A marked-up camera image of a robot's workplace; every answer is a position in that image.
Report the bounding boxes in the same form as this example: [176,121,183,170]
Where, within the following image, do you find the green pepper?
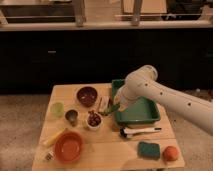
[101,104,120,116]

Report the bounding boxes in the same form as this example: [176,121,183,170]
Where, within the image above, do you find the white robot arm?
[114,65,213,136]

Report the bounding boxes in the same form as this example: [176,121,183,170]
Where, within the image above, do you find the orange bowl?
[53,131,84,164]

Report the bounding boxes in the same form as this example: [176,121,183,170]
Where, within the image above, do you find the wooden block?
[98,96,110,115]

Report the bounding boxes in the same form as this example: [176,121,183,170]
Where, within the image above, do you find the white cup with nuts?
[86,111,102,131]

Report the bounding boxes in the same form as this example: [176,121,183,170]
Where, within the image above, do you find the green plastic tray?
[111,79,161,125]

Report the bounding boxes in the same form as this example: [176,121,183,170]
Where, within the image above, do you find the metal cup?
[65,110,78,126]

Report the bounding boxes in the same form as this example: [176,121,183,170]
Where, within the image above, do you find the wooden table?
[32,84,185,171]

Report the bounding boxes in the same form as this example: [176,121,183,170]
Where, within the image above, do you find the light green cup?
[50,102,64,117]

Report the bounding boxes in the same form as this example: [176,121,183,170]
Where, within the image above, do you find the green sponge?
[138,141,160,160]

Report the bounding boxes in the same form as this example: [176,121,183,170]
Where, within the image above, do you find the yellow corn cob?
[43,130,65,148]

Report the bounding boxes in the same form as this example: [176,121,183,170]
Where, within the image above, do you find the orange fruit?
[163,146,179,161]

